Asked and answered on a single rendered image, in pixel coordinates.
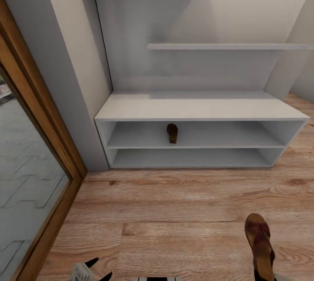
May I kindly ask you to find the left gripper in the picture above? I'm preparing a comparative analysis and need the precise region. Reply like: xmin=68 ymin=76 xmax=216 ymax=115
xmin=85 ymin=258 xmax=112 ymax=281

